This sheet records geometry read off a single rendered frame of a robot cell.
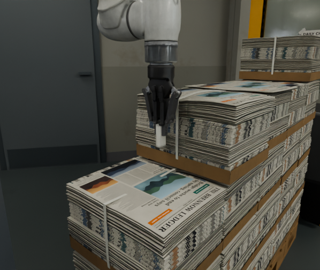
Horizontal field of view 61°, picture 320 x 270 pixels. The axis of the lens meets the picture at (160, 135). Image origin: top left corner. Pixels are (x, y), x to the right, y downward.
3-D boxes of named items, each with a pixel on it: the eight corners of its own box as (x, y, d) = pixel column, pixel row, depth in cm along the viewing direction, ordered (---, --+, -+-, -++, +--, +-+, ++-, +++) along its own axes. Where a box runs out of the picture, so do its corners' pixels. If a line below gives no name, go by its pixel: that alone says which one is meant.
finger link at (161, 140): (164, 122, 80) (166, 122, 79) (164, 145, 82) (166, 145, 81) (157, 124, 78) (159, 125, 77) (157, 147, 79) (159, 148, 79)
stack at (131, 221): (83, 385, 101) (61, 181, 78) (226, 234, 187) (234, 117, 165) (163, 486, 77) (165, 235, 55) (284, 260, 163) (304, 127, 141)
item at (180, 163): (169, 165, 89) (169, 153, 88) (214, 145, 109) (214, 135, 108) (184, 170, 85) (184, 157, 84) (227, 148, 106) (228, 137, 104)
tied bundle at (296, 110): (210, 127, 143) (213, 82, 137) (235, 118, 164) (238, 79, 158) (286, 140, 119) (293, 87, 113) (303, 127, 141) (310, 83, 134)
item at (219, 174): (183, 170, 85) (184, 157, 84) (227, 148, 106) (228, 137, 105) (229, 185, 75) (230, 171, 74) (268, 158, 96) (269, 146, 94)
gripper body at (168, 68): (181, 64, 74) (181, 97, 77) (158, 63, 80) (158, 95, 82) (164, 64, 69) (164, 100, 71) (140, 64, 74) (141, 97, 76)
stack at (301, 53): (225, 235, 187) (240, 37, 152) (243, 216, 209) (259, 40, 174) (283, 261, 163) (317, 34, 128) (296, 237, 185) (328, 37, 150)
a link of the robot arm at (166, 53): (159, 43, 79) (159, 64, 80) (137, 42, 72) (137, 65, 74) (184, 42, 73) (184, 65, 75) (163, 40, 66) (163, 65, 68)
